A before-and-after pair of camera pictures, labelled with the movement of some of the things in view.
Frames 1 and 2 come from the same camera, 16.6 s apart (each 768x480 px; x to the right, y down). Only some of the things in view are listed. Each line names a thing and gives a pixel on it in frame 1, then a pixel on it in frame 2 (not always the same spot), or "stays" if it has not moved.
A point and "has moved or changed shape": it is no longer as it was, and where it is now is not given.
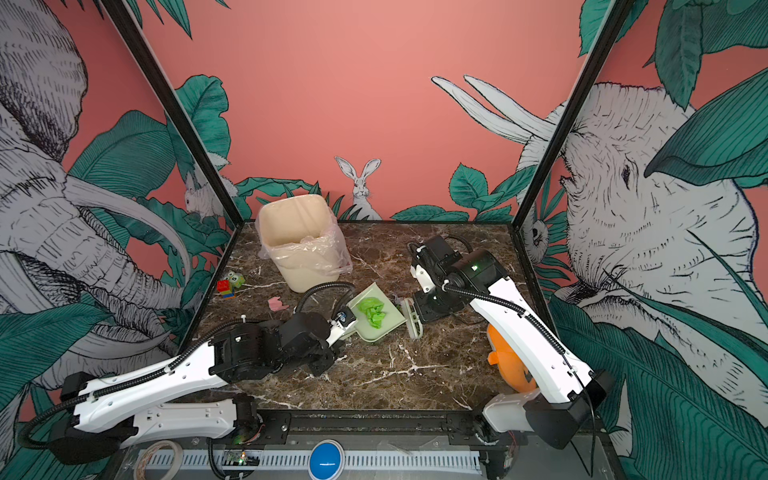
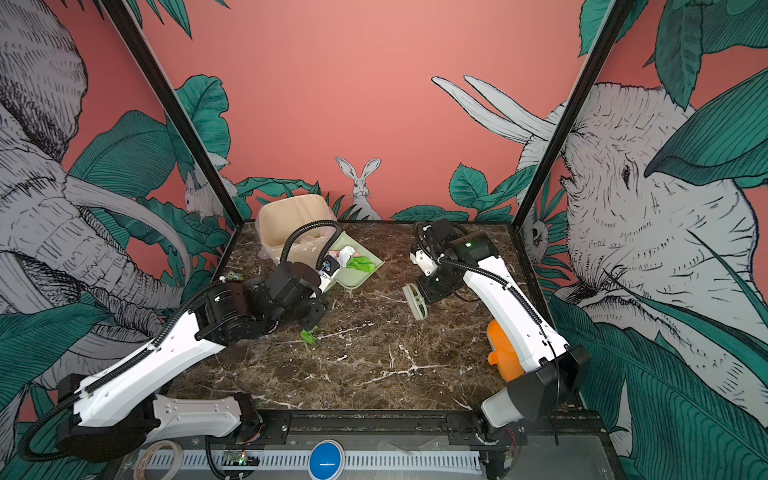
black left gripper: [323, 367] -> [319, 312]
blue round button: [326, 460] stays
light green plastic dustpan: [363, 328] -> [349, 277]
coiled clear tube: [139, 468] stays
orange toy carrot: [511, 367] stays
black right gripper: [426, 315] -> [429, 294]
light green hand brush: [414, 322] has moved or changed shape
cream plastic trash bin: [303, 239] stays
